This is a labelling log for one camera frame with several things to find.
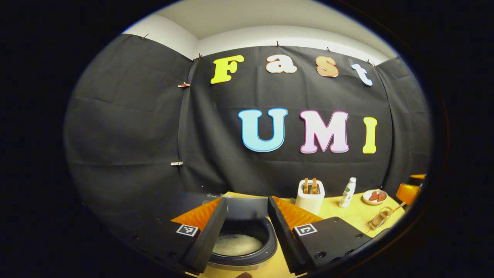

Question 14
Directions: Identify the white toaster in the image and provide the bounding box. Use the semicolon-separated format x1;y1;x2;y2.
295;178;326;215

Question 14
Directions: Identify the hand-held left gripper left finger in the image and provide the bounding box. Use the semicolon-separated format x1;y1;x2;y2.
129;197;228;276

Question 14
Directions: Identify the black backdrop cloth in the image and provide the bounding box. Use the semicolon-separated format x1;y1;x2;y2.
64;34;432;234

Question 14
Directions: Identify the metal wire chopstick holder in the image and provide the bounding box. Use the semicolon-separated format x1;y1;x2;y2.
368;206;392;231

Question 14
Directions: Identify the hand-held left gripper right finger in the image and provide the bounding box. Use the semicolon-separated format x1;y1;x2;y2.
267;195;372;276

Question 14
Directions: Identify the dark grey rice cooker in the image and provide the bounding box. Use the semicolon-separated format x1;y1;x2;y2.
181;193;279;271

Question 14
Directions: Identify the white milk bottle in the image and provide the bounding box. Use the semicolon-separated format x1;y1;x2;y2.
338;177;357;209

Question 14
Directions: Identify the white round plate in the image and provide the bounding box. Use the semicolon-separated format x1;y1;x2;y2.
362;189;388;205

